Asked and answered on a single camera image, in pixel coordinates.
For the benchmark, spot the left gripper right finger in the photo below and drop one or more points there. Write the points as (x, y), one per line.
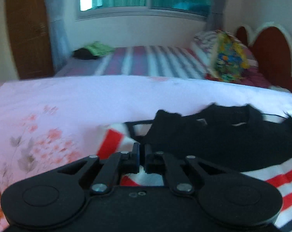
(169, 168)

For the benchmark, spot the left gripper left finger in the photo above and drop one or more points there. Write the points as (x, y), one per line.
(111, 170)

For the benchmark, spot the striped white knit sweater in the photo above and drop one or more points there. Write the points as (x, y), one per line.
(240, 138)

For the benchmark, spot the green and black clothes pile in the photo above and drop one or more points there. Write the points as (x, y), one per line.
(92, 51)

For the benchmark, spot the pink floral bed quilt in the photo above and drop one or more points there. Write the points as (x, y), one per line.
(48, 123)

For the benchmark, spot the striped bed sheet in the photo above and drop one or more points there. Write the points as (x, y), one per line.
(148, 61)

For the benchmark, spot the colourful cartoon pillow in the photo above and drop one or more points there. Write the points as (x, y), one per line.
(229, 61)

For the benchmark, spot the striped pillow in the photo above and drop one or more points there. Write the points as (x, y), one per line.
(205, 46)

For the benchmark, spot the red heart-shaped headboard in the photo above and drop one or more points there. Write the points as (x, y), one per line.
(271, 45)

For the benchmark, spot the brown wooden door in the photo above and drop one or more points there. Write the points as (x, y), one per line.
(27, 26)

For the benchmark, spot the pale blue left curtain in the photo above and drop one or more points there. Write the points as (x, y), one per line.
(60, 49)

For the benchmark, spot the grey curtain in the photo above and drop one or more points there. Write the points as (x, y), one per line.
(215, 17)

